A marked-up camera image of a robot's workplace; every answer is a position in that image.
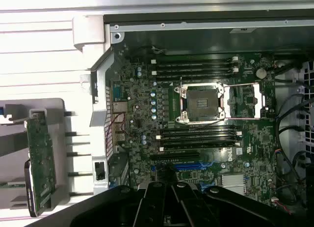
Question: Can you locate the thin red wire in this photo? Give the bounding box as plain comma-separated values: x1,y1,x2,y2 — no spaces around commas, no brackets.
105,111,127,145

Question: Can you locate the grey parts rack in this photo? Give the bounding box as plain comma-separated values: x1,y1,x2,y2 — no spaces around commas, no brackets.
0,97,66,211

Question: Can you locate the green RAM stick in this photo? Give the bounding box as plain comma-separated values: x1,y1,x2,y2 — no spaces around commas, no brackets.
0,181,26,188

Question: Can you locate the CPU socket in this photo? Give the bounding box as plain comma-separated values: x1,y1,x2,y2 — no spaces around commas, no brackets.
173,82,227,126

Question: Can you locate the blue expansion slot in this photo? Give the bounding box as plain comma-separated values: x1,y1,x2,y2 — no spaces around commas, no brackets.
151,162,207,171

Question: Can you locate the black and red wire bundle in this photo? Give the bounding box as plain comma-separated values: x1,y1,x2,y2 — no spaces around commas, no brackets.
274,93,314,215

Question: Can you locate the silver chipset heat sink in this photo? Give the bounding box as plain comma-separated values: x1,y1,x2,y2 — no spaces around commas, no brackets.
221,174,246,195

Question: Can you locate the coin cell battery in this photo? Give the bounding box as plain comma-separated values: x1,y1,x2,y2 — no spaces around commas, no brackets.
255,67,268,79

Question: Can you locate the tall metal disk bay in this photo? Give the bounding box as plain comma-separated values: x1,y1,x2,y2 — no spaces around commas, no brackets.
274,56,314,169

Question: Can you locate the black expansion slot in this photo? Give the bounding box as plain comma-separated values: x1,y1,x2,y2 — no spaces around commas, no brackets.
149,152,201,161

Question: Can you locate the black RAM slot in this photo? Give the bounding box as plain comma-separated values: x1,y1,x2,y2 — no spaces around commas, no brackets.
151,68,240,74
157,131,243,138
151,73,240,80
151,63,240,69
157,125,243,132
151,57,240,64
157,137,243,144
157,143,243,151

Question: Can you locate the open dark PC case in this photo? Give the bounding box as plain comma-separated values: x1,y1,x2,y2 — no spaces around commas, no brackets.
72,14,314,227

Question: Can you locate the metal socket cover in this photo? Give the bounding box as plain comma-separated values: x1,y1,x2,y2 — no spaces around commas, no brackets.
222,82,267,120

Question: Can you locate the green motherboard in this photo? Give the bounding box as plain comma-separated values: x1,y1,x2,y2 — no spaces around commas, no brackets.
109,46,279,209

